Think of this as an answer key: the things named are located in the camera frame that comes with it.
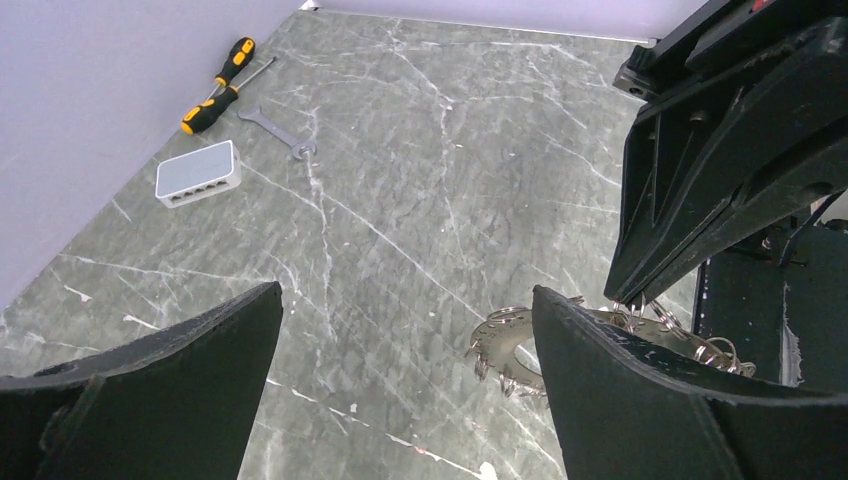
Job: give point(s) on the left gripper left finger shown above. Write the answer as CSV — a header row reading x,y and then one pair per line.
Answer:
x,y
179,403

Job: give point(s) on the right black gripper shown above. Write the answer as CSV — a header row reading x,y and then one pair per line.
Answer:
x,y
746,124

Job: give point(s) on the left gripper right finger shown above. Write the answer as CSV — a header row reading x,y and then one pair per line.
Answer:
x,y
624,408

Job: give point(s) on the white plastic box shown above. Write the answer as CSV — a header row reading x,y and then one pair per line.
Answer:
x,y
199,174

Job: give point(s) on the yellow black screwdriver front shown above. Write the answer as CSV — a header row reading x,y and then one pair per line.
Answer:
x,y
206,114

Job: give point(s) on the yellow black screwdriver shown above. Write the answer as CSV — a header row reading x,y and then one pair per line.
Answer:
x,y
239,56
206,114

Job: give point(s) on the small silver wrench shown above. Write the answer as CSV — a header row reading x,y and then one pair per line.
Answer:
x,y
300,149

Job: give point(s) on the yellow black screwdriver rear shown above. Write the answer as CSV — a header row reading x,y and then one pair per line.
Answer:
x,y
239,56

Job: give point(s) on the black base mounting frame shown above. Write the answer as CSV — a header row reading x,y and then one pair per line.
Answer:
x,y
790,322

